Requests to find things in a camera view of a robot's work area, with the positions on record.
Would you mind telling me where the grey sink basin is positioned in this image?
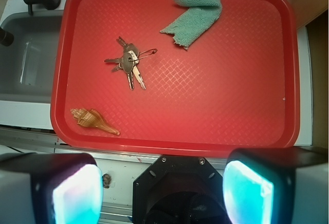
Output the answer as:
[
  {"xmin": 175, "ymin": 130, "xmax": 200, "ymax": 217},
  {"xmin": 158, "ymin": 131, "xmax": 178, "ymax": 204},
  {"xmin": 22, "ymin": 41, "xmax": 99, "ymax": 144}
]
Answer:
[{"xmin": 1, "ymin": 10, "xmax": 63, "ymax": 103}]

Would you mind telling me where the small brown pebble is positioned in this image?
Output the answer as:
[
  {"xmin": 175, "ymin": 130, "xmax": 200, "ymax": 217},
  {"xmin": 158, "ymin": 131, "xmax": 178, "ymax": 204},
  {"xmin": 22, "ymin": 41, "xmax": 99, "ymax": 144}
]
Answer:
[{"xmin": 102, "ymin": 174, "xmax": 112, "ymax": 189}]

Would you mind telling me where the brown spiral seashell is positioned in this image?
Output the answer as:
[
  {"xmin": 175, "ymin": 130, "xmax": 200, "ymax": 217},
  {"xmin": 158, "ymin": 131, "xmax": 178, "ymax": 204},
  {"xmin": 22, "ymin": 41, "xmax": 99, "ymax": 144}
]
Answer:
[{"xmin": 70, "ymin": 108, "xmax": 120, "ymax": 136}]

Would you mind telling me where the red plastic tray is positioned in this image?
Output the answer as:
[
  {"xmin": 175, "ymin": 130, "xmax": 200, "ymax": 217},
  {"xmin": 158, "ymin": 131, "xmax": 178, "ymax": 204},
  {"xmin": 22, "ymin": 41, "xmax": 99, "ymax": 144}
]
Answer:
[{"xmin": 51, "ymin": 0, "xmax": 300, "ymax": 158}]

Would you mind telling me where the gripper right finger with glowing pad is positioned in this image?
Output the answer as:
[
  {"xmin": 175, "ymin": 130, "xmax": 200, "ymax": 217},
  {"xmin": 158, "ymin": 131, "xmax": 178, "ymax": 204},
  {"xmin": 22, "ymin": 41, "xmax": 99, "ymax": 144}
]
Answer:
[{"xmin": 223, "ymin": 147, "xmax": 328, "ymax": 223}]

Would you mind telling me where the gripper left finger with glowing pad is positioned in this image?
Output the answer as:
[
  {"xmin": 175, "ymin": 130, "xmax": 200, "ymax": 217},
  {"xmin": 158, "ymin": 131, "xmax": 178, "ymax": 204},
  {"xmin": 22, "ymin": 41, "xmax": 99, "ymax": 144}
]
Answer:
[{"xmin": 1, "ymin": 153, "xmax": 103, "ymax": 223}]

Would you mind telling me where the teal terry cloth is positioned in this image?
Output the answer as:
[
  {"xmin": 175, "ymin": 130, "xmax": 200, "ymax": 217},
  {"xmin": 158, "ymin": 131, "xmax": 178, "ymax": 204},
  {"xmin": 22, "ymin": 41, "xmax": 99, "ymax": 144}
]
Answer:
[{"xmin": 160, "ymin": 0, "xmax": 223, "ymax": 50}]

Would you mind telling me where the silver key bunch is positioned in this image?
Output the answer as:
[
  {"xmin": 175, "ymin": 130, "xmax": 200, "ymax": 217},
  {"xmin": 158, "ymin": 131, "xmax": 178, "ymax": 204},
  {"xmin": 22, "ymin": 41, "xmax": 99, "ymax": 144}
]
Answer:
[{"xmin": 104, "ymin": 37, "xmax": 158, "ymax": 90}]

